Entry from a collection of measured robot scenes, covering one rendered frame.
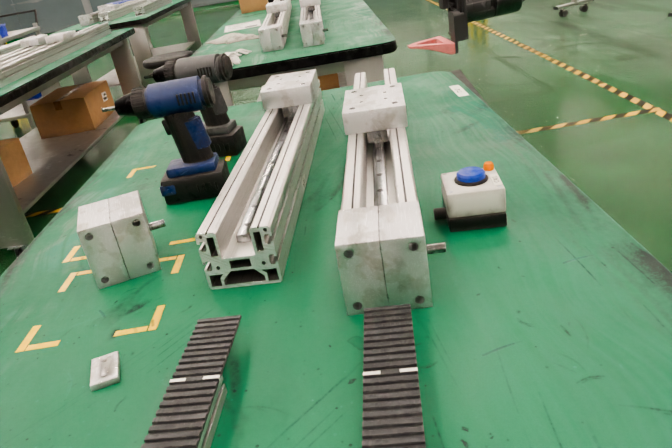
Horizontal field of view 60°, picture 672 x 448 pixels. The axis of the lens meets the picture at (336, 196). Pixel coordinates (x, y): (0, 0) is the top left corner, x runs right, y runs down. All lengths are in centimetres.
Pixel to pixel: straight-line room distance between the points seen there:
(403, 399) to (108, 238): 50
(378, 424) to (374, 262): 20
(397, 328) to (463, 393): 9
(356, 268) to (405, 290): 6
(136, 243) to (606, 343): 61
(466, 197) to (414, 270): 19
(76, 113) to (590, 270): 401
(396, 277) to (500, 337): 13
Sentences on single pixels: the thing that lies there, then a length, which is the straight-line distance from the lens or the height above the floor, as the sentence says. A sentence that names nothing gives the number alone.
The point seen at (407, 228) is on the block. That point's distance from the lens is 66.
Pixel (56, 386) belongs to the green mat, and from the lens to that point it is 75.
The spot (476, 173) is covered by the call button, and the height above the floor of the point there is 85.
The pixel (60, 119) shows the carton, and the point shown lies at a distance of 451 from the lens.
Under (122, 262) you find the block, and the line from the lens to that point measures 89.
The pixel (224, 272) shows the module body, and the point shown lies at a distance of 79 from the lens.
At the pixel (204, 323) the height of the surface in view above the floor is 81.
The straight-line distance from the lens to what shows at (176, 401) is 60.
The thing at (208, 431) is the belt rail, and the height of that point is 79.
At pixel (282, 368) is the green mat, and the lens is 64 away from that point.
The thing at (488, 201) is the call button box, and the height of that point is 82.
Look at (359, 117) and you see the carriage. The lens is 102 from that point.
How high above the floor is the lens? 118
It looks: 24 degrees down
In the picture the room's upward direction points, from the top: 10 degrees counter-clockwise
